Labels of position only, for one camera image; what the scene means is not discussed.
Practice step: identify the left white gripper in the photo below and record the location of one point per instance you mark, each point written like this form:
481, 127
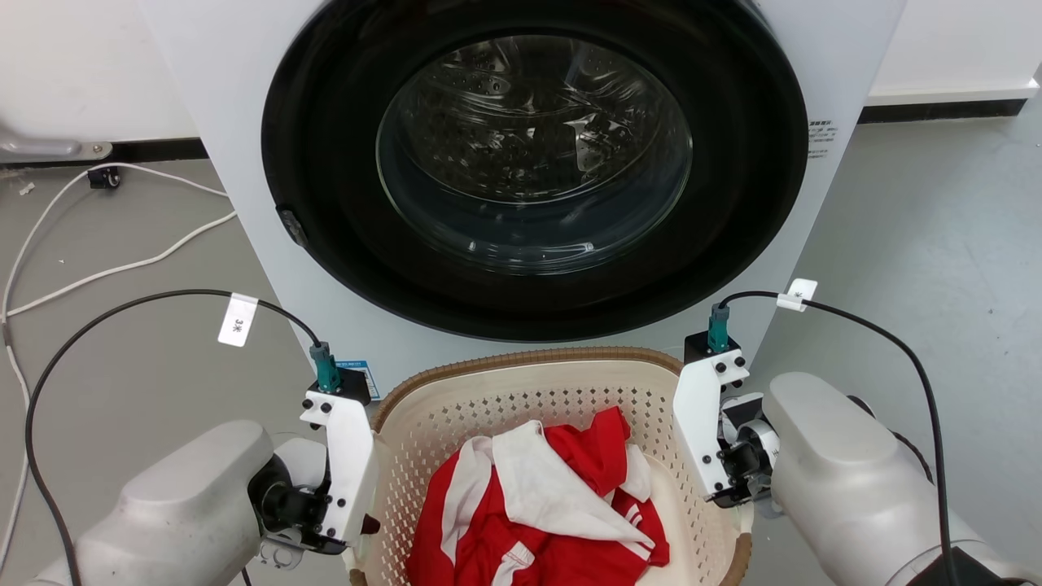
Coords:
352, 464

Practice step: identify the printed washer warning label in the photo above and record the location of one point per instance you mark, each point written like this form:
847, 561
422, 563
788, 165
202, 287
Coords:
819, 138

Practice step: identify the grey metal wall bracket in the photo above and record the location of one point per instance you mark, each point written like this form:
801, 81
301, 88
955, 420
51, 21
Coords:
49, 148

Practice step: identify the right black wrist camera box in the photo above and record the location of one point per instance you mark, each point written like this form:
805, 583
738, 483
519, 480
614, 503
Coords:
700, 346

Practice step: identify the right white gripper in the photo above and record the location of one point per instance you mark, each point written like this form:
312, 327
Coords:
698, 423

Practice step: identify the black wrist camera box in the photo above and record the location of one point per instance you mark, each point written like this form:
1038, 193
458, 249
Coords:
700, 346
348, 384

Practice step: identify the white front-load washing machine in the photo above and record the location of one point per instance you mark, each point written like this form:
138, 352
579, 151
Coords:
244, 98

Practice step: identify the cream perforated laundry basket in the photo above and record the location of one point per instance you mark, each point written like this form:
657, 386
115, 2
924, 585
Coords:
505, 403

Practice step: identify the small black floor clip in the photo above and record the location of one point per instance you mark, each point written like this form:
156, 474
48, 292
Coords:
103, 177

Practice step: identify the red and white garment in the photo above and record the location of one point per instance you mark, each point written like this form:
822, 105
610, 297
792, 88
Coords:
553, 513

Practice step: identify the black round washer door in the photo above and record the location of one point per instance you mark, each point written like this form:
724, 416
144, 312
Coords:
533, 155

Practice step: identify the left black wrist camera box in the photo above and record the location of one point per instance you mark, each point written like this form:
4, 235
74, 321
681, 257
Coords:
348, 384

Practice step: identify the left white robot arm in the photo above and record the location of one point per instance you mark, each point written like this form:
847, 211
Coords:
179, 513

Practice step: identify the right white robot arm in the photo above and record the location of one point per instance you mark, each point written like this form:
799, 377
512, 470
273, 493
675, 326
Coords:
855, 480

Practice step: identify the grey door latch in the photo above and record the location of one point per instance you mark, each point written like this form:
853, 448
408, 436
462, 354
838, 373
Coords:
292, 227

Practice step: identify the blue energy sticker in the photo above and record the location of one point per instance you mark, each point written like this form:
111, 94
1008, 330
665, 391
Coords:
362, 381

